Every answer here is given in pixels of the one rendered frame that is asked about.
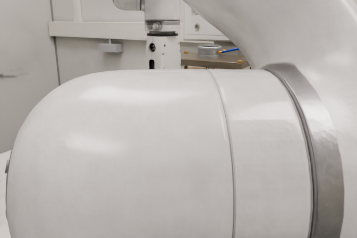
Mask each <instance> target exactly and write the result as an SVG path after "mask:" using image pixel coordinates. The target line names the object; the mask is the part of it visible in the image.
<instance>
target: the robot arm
mask: <svg viewBox="0 0 357 238"><path fill-rule="evenodd" d="M112 1H113V3H114V5H115V6H116V7H117V8H118V9H120V10H126V11H144V29H145V31H149V33H147V43H146V69H145V70H117V71H105V72H98V73H91V74H87V75H84V76H80V77H78V78H75V79H72V80H70V81H68V82H66V83H64V84H62V85H60V86H59V87H57V88H56V89H54V90H52V91H51V92H50V93H49V94H48V95H47V96H46V97H44V98H43V99H42V100H41V101H40V102H39V103H38V104H37V105H36V106H35V107H34V108H33V110H32V111H31V112H30V114H29V115H28V117H27V118H26V120H25V122H24V123H23V124H22V126H21V128H20V130H19V132H18V134H17V137H16V140H15V142H14V145H13V148H12V151H11V154H10V159H8V160H7V162H6V167H5V174H7V175H6V191H5V203H6V209H5V214H6V219H7V222H8V227H9V231H10V236H11V238H357V4H356V3H355V1H354V0H183V1H184V2H185V3H187V4H188V6H189V7H190V8H192V9H193V10H194V11H195V12H196V13H198V14H199V15H200V16H201V17H202V18H204V19H205V20H206V21H207V22H209V23H210V24H211V25H212V26H214V27H215V28H216V29H218V30H219V31H220V32H221V33H223V34H224V35H225V36H226V37H227V38H228V39H229V40H231V41H232V42H233V44H234V45H235V46H236V47H237V48H238V49H239V50H240V51H241V53H242V54H243V55H244V56H245V58H246V60H247V61H248V63H249V64H250V66H251V70H223V69H181V51H180V41H179V34H178V33H176V31H180V0H112Z"/></svg>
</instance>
